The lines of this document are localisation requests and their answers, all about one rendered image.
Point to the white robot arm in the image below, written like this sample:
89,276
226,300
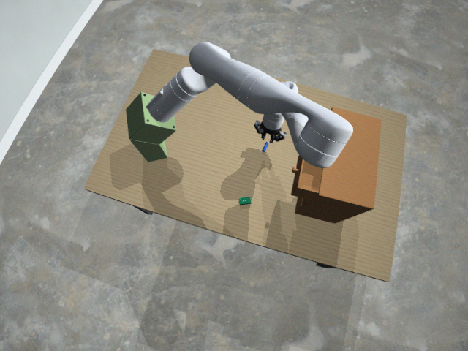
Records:
323,133

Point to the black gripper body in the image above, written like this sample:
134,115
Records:
270,131

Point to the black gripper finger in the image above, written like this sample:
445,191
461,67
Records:
279,137
259,129

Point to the small brown wooden chest of drawers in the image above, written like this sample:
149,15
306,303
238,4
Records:
348,186

